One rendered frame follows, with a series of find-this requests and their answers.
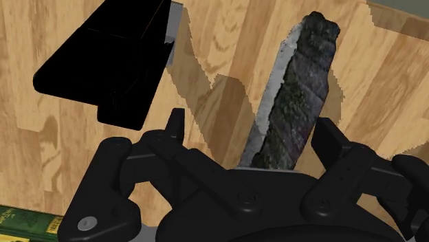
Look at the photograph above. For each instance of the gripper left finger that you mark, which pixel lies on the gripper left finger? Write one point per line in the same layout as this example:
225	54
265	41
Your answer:
107	187

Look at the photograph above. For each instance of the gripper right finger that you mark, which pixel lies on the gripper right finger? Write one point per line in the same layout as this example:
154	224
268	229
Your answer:
348	167

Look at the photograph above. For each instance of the dark mottled book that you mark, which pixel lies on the dark mottled book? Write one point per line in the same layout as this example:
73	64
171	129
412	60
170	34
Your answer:
298	100

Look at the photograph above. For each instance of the green book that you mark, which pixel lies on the green book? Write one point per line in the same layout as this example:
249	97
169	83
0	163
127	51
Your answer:
23	223

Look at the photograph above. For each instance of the black wedge-shaped block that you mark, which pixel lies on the black wedge-shaped block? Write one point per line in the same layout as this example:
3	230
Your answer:
110	63

